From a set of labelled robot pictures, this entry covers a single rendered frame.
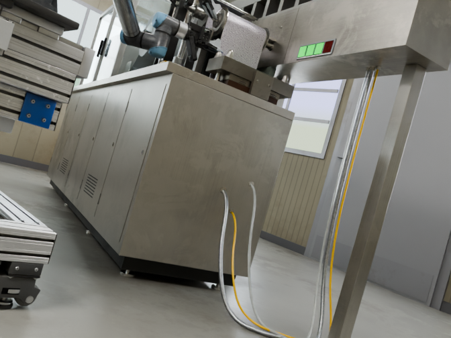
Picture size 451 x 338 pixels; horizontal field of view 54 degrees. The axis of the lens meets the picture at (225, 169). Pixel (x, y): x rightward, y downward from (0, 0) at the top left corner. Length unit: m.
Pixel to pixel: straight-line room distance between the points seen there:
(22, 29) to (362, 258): 1.38
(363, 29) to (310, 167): 2.93
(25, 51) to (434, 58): 1.39
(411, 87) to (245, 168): 0.75
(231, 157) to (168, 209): 0.36
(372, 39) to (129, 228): 1.20
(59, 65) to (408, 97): 1.25
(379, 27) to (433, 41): 0.20
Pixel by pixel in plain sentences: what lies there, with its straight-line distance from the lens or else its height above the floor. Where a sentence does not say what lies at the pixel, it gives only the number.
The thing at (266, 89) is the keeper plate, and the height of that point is 0.96.
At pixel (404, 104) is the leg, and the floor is 0.97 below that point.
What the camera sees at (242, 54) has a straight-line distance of 2.29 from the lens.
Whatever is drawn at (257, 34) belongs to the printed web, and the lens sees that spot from 2.34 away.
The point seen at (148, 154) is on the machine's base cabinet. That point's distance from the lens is 1.81.
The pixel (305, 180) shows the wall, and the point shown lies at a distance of 4.73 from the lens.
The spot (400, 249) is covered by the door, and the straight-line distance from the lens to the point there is 4.06.
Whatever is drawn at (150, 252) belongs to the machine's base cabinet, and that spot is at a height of 0.13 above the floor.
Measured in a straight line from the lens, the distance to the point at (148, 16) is 3.23.
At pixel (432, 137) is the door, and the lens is 4.14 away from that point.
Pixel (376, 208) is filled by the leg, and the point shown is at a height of 0.56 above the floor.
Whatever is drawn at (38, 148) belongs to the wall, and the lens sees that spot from 5.65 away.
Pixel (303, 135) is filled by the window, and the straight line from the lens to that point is 4.86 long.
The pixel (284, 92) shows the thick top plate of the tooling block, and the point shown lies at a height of 0.98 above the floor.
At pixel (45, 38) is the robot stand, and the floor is 0.75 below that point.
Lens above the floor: 0.51
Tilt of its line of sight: 1 degrees up
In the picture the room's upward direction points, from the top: 16 degrees clockwise
